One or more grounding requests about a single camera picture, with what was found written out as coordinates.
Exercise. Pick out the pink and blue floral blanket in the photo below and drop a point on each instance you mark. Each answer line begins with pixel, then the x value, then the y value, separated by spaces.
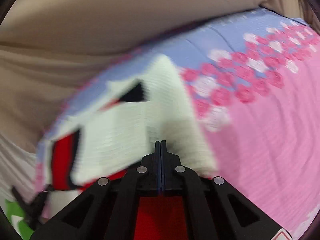
pixel 255 130

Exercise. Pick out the beige bed sheet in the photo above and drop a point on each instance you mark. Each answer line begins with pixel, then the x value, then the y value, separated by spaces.
pixel 75 30

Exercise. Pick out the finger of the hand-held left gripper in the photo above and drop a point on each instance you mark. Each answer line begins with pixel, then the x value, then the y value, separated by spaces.
pixel 30 205

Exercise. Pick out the white and red small garment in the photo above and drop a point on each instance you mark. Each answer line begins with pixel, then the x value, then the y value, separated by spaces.
pixel 130 130

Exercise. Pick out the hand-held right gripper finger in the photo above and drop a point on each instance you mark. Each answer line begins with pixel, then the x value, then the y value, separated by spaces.
pixel 163 155
pixel 158 155

